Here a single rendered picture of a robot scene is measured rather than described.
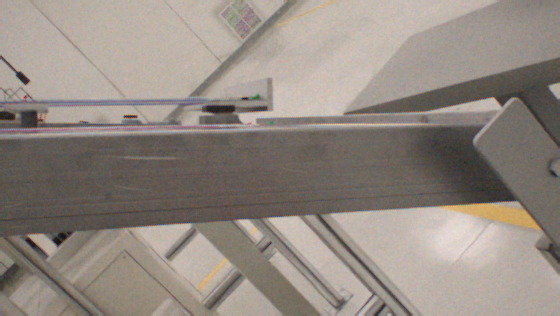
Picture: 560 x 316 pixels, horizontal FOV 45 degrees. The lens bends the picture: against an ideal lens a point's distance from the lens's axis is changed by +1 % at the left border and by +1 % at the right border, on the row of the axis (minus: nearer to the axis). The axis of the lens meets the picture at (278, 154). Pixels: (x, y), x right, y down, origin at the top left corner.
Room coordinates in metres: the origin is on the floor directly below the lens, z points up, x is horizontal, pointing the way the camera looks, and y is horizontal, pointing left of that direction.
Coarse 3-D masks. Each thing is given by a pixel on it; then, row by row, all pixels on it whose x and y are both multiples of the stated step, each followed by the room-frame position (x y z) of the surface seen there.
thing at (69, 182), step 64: (320, 128) 0.46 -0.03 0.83; (384, 128) 0.46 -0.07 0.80; (448, 128) 0.47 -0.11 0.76; (0, 192) 0.42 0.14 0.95; (64, 192) 0.43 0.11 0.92; (128, 192) 0.43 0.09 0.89; (192, 192) 0.44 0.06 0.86; (256, 192) 0.44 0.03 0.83; (320, 192) 0.45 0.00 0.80; (384, 192) 0.46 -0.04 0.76; (448, 192) 0.46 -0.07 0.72
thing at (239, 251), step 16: (192, 224) 1.37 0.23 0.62; (208, 224) 1.37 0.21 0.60; (224, 224) 1.37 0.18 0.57; (208, 240) 1.41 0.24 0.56; (224, 240) 1.37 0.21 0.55; (240, 240) 1.37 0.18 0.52; (224, 256) 1.38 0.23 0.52; (240, 256) 1.37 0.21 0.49; (256, 256) 1.37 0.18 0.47; (240, 272) 1.38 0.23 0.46; (256, 272) 1.37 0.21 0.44; (272, 272) 1.37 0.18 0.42; (272, 288) 1.37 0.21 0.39; (288, 288) 1.37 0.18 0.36; (272, 304) 1.39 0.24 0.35; (288, 304) 1.37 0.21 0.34; (304, 304) 1.37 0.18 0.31
